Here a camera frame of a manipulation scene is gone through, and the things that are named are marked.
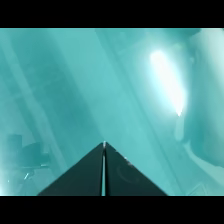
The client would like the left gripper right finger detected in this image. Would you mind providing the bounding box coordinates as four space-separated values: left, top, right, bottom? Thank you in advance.
104 141 168 197

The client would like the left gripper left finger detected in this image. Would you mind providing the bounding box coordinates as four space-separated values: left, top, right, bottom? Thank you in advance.
37 141 105 197

